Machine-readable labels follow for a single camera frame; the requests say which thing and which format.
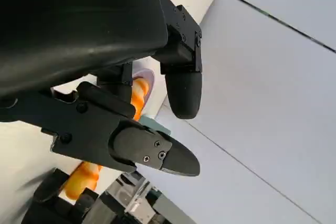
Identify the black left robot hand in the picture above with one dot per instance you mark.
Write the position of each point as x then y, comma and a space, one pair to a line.
78, 24

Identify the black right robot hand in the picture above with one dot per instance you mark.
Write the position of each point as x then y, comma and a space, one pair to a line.
50, 190

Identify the lilac plate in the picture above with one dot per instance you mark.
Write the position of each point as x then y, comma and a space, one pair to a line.
151, 79

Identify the grey workshop machine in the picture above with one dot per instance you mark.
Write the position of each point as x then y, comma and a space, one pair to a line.
136, 200

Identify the pale green mug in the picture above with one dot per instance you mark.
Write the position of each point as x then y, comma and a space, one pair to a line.
155, 125

